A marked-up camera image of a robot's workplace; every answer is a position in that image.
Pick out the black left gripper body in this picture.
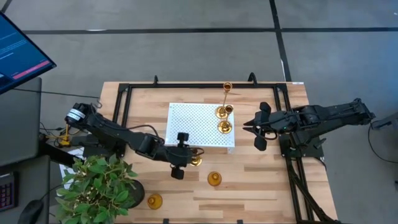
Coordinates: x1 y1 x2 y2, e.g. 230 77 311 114
164 132 193 180

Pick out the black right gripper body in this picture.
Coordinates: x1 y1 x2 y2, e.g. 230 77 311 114
254 101 290 152

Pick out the short brass candlestick holder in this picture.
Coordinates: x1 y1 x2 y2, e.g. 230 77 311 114
190 148 203 167

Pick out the medium brass candlestick holder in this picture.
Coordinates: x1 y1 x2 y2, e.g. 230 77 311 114
217 105 234 135

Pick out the amber ribbed glass candle holder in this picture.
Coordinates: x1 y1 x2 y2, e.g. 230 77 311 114
207 170 223 187
147 193 164 210

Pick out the tall brass candlestick holder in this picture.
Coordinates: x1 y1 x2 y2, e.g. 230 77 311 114
215 82 233 119

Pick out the white perforated metal shelf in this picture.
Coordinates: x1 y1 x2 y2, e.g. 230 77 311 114
164 102 236 154

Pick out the black plant pot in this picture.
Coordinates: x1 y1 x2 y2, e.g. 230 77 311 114
126 179 146 209

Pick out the green artificial leafy plant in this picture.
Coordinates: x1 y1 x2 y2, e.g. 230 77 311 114
55 154 139 224

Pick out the white paper sheet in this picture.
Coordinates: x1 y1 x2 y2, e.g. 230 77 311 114
58 147 85 181

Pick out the grey stand leg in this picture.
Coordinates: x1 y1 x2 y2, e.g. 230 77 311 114
369 111 398 131

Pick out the black diagonal support beam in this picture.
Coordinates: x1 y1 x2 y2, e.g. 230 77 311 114
39 141 85 169

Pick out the dark grey desk top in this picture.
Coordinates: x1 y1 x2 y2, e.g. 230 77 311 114
0 155 52 224

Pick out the black computer mouse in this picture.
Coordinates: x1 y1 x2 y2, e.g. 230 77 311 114
17 199 44 224

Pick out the grey cabinet top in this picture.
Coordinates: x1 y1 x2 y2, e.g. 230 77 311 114
0 77 43 167

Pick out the black computer keyboard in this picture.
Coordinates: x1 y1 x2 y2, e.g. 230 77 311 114
0 172 18 212

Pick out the computer monitor with blue screen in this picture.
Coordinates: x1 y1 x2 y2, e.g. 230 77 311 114
0 11 57 95

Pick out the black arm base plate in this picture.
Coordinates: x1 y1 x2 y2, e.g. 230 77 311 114
279 133 325 159
82 133 127 159

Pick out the black aluminium table frame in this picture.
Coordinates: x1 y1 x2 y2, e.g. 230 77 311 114
112 81 315 224

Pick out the black looping floor cable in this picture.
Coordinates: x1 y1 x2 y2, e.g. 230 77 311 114
368 123 398 164

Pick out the yellow cable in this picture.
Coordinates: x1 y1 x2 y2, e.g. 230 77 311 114
46 123 82 147

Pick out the thin black floor cable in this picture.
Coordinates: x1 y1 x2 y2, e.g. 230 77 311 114
12 88 101 100

